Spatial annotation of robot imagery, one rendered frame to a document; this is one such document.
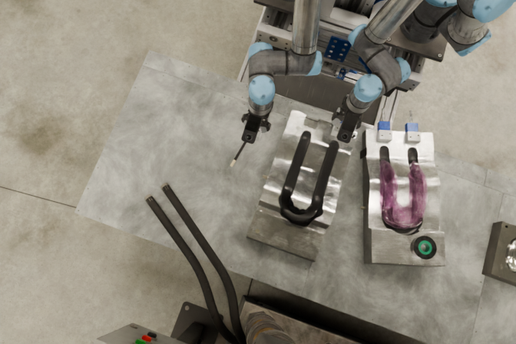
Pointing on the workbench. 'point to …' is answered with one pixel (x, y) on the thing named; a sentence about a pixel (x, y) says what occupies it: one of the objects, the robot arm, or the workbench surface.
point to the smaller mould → (501, 253)
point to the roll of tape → (425, 247)
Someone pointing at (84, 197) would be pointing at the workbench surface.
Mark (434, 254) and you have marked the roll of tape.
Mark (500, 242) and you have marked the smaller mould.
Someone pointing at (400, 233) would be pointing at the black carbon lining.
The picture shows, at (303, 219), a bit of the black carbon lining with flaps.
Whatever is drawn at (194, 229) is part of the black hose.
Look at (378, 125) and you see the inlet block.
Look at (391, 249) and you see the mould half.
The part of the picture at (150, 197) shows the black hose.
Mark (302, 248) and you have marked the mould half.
